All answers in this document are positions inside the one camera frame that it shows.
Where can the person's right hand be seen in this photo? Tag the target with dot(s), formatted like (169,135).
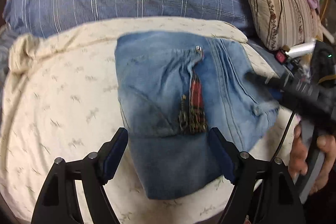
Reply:
(297,162)

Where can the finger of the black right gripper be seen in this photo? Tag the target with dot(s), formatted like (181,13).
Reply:
(271,82)

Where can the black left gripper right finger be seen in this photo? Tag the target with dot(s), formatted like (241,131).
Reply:
(263,190)

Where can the cream leaf-print blanket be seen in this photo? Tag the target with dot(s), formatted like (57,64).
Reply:
(60,99)

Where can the beige striped cushion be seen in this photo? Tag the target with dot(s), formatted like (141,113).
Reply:
(281,23)

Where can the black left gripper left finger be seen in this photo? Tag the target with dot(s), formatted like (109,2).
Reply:
(58,202)

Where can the blue denim jeans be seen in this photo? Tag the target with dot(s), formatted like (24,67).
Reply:
(173,87)

